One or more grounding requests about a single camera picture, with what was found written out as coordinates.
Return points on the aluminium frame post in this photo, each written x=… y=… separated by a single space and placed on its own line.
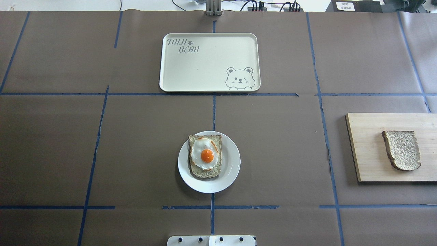
x=214 y=8

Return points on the white column base plate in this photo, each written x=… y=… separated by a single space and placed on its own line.
x=212 y=240

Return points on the bread slice under egg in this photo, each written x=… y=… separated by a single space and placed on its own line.
x=197 y=172

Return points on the wooden cutting board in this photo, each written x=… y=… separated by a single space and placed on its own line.
x=370 y=157

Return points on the cream bear serving tray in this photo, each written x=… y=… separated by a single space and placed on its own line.
x=210 y=62

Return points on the black power strip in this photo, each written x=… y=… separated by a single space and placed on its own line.
x=274 y=8

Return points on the black box with label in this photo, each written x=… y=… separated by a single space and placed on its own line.
x=361 y=6

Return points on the brown bread slice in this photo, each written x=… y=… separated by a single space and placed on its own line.
x=402 y=150

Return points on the fried egg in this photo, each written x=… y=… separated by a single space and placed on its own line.
x=204 y=153

